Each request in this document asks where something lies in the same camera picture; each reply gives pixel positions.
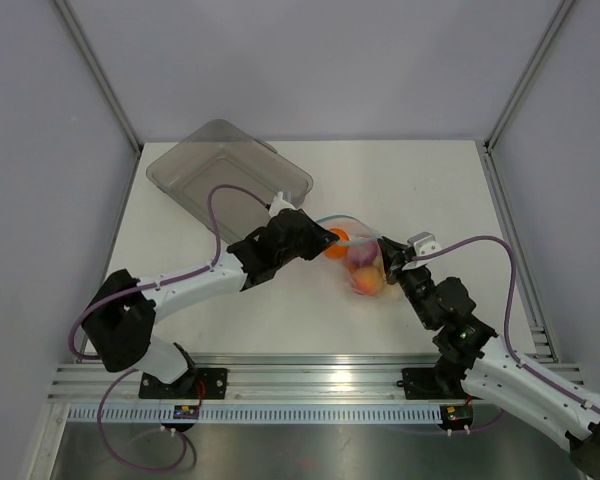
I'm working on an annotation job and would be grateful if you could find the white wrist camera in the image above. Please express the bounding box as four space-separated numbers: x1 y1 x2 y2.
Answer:
268 191 296 218
404 232 441 270

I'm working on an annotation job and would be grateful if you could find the smoky clear plastic bin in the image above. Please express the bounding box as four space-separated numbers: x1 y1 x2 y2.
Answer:
146 119 313 244

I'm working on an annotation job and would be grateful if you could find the fake peach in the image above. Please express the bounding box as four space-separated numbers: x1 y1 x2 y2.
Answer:
350 266 384 296

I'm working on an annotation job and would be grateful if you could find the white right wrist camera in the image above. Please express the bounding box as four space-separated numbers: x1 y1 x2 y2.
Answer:
404 232 441 270

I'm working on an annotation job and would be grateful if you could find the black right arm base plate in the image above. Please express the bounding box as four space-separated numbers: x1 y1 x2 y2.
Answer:
400 367 470 400

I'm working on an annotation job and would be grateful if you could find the clear zip top bag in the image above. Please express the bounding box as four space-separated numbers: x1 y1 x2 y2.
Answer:
316 214 402 303

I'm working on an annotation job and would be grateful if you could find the aluminium frame rail right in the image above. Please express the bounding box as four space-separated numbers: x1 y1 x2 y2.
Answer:
476 141 561 364

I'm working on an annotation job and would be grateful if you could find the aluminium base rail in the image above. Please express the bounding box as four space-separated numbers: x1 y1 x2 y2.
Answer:
47 352 589 404

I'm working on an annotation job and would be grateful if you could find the purple fake onion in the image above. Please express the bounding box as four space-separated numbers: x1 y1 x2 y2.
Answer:
346 240 379 268

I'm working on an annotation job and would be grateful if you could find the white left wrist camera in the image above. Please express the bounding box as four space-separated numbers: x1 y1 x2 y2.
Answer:
268 191 296 218

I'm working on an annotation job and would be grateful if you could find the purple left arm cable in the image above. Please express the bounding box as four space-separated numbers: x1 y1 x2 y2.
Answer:
68 184 281 474

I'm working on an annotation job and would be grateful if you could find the white slotted cable duct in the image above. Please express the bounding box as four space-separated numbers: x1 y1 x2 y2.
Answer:
68 403 442 425

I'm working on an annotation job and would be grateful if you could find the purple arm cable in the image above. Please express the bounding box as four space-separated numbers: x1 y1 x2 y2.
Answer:
379 235 600 435
68 184 281 474

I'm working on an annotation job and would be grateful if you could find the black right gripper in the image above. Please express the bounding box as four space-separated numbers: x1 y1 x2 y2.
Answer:
378 236 437 329

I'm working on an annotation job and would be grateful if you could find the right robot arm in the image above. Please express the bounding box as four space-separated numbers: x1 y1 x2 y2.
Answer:
378 232 600 479

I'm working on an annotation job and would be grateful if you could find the orange fake orange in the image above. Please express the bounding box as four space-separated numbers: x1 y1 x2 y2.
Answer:
324 227 350 260

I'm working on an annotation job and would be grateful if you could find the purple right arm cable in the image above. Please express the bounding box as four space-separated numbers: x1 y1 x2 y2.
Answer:
379 235 600 435

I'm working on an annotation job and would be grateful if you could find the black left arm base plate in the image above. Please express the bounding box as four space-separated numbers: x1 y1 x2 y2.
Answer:
138 367 229 400

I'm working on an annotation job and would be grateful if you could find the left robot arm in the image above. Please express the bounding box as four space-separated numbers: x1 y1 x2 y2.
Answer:
78 209 339 398

